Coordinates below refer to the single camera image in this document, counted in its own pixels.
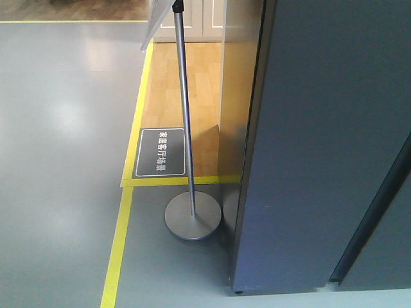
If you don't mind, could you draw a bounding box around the fridge door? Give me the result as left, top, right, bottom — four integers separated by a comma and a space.
232, 1, 410, 293

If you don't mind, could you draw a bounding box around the dark grey fridge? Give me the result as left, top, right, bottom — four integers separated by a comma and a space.
329, 139, 410, 291

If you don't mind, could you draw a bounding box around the black floor label sticker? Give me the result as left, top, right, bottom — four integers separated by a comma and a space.
133, 128, 186, 178

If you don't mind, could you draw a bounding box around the silver sign stand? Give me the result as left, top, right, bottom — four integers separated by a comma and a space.
141, 1, 222, 241

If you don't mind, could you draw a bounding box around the yellow floor tape line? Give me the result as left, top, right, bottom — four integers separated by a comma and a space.
100, 38, 223, 307

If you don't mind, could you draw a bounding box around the white cabinet in background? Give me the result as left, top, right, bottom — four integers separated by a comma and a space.
153, 0, 264, 44

